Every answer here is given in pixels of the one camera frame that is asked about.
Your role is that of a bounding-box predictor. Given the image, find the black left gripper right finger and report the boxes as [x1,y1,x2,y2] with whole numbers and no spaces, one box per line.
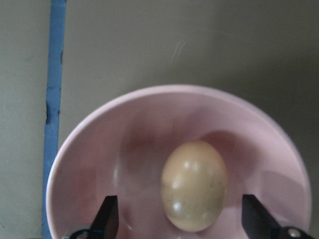
[242,194,282,239]

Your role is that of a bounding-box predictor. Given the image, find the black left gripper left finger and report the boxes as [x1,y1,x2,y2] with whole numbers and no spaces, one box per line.
[89,196,119,239]

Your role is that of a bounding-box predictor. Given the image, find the beige egg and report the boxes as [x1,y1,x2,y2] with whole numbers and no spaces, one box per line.
[160,140,228,232]

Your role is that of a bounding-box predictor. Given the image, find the pink bowl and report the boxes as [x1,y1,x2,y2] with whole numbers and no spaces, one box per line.
[46,85,312,239]

